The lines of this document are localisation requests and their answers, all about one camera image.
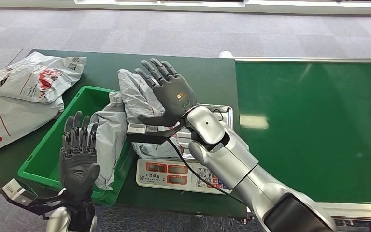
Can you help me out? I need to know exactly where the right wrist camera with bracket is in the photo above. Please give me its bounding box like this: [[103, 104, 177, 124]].
[[126, 123, 186, 145]]

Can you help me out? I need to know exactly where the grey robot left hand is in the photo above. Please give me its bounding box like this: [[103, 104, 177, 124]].
[[59, 111, 100, 203]]

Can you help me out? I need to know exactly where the white mailer bag red logo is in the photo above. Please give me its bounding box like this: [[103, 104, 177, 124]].
[[0, 52, 87, 104]]

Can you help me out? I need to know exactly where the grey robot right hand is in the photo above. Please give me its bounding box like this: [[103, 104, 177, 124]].
[[134, 58, 198, 127]]

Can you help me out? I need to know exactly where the black camera cable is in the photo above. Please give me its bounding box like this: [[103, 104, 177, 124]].
[[167, 137, 247, 206]]

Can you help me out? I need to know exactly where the grey crumpled mailer package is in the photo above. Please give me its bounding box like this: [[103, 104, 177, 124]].
[[89, 92, 132, 191]]

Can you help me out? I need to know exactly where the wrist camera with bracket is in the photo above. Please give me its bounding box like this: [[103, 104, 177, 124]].
[[1, 178, 66, 216], [126, 123, 186, 145]]

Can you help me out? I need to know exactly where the grey mailer package red print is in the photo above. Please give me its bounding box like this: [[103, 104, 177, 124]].
[[117, 69, 185, 160]]

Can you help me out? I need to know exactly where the large white mailer bag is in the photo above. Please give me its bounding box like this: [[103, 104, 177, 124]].
[[0, 93, 65, 159]]

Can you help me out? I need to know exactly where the green plastic basket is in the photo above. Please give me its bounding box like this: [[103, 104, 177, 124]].
[[17, 85, 138, 206]]

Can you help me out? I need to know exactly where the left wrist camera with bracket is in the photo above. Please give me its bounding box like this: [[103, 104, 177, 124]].
[[1, 178, 66, 216]]

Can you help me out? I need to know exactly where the electronic scale with steel tray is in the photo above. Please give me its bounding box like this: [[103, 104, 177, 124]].
[[136, 104, 234, 195]]

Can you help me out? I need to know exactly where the green conveyor belt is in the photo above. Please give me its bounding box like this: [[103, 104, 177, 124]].
[[234, 57, 371, 222]]

